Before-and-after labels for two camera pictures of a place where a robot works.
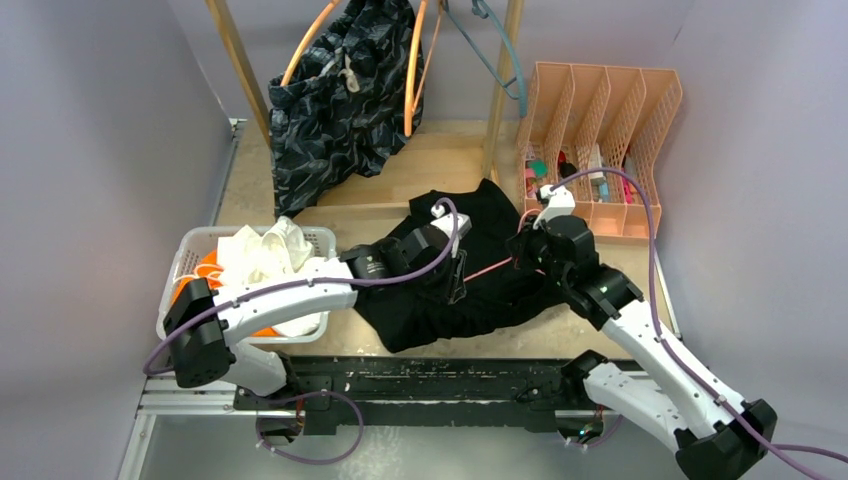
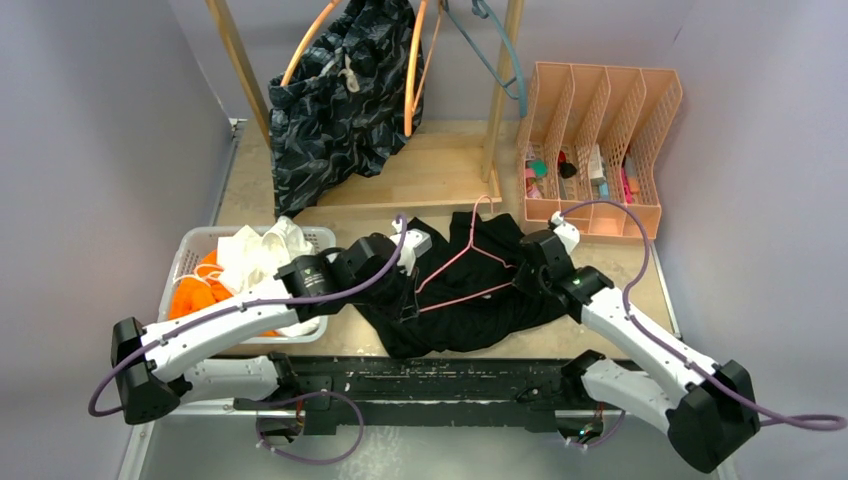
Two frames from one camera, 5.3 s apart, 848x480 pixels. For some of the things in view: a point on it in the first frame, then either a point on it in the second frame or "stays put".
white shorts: [247, 258] stays put
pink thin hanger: [509, 259] to [459, 257]
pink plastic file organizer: [581, 122] stays put
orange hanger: [305, 38] stays put
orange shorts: [209, 268] stays put
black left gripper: [452, 283] to [405, 303]
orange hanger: [409, 77] stays put
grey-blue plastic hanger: [482, 9] stays put
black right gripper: [520, 247] to [521, 280]
